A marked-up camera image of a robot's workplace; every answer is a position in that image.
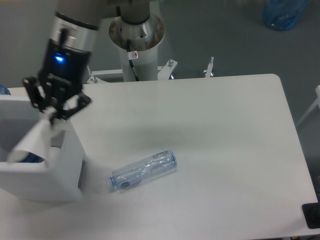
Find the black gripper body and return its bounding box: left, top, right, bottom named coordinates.
left=38, top=39, right=91, bottom=105

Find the clear plastic water bottle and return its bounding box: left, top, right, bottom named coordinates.
left=105, top=150, right=178, bottom=193

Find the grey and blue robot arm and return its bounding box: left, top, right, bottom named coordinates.
left=22, top=0, right=150, bottom=124

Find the blue trash in can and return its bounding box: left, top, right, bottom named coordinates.
left=19, top=153, right=44, bottom=164

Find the white plastic trash can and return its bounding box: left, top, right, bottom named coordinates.
left=0, top=95, right=86, bottom=202

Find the blue object at left edge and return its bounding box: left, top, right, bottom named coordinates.
left=0, top=84, right=11, bottom=95

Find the black clamp at table edge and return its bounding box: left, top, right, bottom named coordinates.
left=302, top=202, right=320, bottom=229

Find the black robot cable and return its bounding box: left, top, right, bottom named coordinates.
left=126, top=38, right=140, bottom=82

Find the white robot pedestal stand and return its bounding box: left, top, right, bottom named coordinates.
left=85, top=12, right=216, bottom=85

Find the white furniture frame right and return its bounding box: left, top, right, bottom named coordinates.
left=296, top=85, right=320, bottom=129

